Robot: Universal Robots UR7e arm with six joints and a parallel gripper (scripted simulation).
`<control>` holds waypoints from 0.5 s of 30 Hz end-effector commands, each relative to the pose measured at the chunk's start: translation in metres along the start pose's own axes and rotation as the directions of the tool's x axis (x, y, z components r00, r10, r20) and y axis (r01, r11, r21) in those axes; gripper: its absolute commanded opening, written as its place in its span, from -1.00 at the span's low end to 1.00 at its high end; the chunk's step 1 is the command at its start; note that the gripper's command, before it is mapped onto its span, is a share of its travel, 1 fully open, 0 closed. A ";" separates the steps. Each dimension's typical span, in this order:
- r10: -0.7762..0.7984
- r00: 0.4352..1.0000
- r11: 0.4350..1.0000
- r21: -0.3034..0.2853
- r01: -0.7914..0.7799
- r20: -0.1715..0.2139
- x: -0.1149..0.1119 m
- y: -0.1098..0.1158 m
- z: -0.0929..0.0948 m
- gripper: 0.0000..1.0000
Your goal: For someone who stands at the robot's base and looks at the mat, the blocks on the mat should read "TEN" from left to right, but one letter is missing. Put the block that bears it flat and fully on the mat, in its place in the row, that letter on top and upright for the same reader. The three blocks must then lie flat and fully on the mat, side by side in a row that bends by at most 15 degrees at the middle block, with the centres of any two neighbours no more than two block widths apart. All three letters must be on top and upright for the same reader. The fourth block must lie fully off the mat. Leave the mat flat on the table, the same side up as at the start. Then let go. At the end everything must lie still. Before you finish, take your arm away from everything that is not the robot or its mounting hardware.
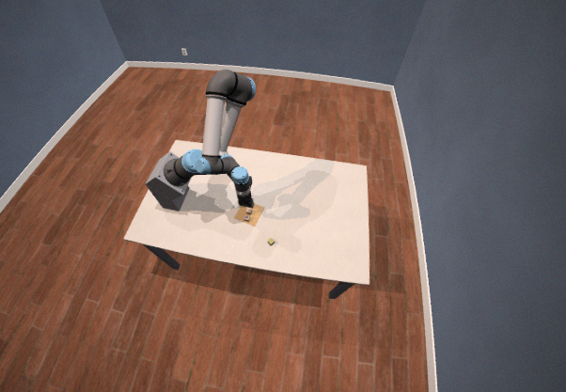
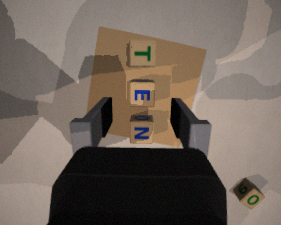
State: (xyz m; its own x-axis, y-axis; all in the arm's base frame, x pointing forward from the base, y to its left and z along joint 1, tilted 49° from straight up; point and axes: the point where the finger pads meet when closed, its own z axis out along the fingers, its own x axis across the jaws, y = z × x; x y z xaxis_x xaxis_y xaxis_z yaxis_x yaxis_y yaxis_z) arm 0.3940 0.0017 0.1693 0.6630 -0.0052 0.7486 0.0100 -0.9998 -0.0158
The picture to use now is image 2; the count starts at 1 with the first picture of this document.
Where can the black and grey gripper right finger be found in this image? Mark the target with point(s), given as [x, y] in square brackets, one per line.
[192, 132]

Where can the tan flat mat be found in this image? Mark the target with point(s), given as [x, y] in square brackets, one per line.
[176, 75]

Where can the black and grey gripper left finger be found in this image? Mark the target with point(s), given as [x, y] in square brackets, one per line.
[89, 130]

